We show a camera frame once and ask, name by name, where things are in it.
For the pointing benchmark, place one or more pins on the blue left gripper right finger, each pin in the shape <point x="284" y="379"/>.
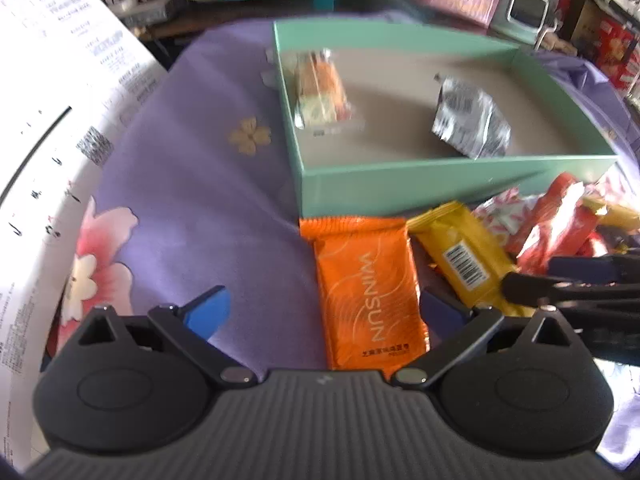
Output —
<point x="443" y="314"/>

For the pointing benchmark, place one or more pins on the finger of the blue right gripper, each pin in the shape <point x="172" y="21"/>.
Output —
<point x="596" y="271"/>

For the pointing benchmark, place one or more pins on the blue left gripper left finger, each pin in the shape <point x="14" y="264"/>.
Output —
<point x="205" y="314"/>

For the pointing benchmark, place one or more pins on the yellow gold long snack bag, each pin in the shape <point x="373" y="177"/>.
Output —
<point x="614" y="215"/>

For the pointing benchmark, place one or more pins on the orange red long snack packet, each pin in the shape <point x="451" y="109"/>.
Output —
<point x="558" y="226"/>

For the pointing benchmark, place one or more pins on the orange Winsun snack packet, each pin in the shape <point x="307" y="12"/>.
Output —
<point x="369" y="292"/>

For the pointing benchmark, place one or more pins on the yellow barcode snack bar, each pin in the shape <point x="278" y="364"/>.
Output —
<point x="468" y="255"/>

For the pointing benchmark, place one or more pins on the silver white snack packet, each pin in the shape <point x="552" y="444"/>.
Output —
<point x="468" y="120"/>

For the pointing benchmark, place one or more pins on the clear orange cracker packet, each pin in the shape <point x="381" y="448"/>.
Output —
<point x="320" y="98"/>

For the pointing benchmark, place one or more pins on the pink white patterned packet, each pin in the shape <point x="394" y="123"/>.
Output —
<point x="506" y="220"/>

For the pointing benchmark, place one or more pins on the purple floral cloth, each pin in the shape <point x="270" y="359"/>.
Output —
<point x="200" y="192"/>

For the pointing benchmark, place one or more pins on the mint green cardboard box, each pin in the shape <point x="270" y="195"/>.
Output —
<point x="385" y="159"/>

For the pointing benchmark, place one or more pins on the red cookie tin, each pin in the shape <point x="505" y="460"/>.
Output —
<point x="602" y="36"/>

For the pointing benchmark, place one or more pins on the mint green small appliance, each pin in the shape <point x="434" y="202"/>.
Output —
<point x="520" y="20"/>

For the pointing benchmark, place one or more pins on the white printed instruction sheet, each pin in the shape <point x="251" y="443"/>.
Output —
<point x="72" y="79"/>

